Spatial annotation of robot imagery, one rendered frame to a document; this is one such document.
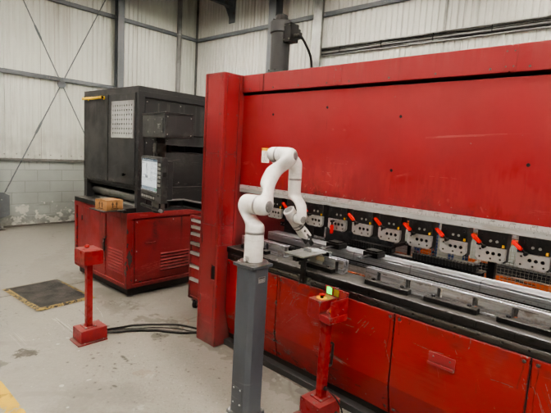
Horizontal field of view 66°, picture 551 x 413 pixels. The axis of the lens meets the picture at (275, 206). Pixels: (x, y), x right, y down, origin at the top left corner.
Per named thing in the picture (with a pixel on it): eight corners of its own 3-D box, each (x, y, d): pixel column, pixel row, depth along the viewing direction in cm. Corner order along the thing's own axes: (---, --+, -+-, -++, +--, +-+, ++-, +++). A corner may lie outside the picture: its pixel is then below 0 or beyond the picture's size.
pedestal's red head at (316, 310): (307, 315, 276) (308, 288, 274) (324, 310, 286) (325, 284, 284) (329, 325, 261) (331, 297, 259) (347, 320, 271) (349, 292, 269)
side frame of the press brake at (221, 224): (195, 338, 384) (205, 74, 355) (262, 315, 445) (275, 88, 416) (213, 347, 367) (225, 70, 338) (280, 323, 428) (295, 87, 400)
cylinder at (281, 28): (261, 74, 346) (264, 14, 340) (282, 79, 364) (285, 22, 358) (292, 71, 323) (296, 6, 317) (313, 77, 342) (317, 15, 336)
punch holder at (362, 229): (351, 233, 289) (352, 209, 287) (357, 232, 295) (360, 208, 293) (371, 237, 279) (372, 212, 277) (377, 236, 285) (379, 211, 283)
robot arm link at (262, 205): (250, 216, 267) (270, 220, 257) (240, 206, 259) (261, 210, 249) (284, 154, 286) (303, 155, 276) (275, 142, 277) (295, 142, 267)
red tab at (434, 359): (426, 363, 244) (427, 351, 243) (428, 361, 245) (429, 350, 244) (453, 373, 234) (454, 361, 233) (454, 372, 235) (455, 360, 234)
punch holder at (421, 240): (406, 244, 262) (408, 218, 260) (412, 242, 268) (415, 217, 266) (430, 249, 252) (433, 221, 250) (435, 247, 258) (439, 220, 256)
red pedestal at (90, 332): (69, 339, 366) (68, 244, 356) (97, 331, 384) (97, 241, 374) (78, 347, 353) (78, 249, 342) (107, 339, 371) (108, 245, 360)
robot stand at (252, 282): (244, 424, 267) (252, 268, 254) (225, 410, 279) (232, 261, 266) (264, 412, 280) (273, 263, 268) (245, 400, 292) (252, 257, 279)
